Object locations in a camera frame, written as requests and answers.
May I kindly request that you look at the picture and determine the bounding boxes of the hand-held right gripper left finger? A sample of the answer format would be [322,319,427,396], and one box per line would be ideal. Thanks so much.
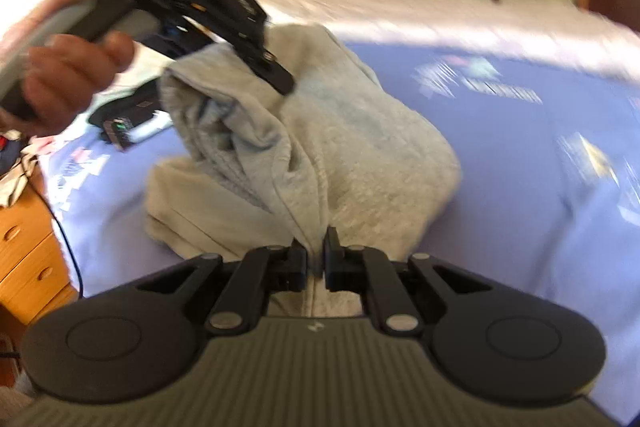
[137,237,308,338]

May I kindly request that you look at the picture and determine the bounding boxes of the black cable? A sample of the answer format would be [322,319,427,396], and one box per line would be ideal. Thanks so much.
[27,167,86,300]

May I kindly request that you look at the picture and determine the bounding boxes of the grey sweater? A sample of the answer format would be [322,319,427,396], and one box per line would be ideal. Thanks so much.
[145,24,463,318]

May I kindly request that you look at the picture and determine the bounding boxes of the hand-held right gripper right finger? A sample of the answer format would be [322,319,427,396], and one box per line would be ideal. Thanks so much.
[322,227,493,338]

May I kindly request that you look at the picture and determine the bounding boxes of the pink floral quilt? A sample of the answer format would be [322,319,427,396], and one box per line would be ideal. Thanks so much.
[250,0,640,82]

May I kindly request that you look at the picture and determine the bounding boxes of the wooden nightstand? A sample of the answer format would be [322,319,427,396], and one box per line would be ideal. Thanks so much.
[0,179,81,343]

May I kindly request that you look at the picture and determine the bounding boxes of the black device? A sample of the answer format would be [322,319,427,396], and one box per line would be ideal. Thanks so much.
[89,79,173,152]

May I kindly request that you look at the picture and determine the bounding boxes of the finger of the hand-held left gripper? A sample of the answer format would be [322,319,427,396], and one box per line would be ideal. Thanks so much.
[144,19,222,58]
[234,43,297,98]

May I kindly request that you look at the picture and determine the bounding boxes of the blue printed bedsheet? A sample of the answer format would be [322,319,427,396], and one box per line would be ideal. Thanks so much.
[37,42,640,423]

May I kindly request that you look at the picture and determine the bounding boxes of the person's left hand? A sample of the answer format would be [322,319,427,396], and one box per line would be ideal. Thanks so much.
[0,0,137,136]

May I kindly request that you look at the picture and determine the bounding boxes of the light patterned cloth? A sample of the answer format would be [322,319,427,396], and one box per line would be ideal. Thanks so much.
[0,142,46,208]

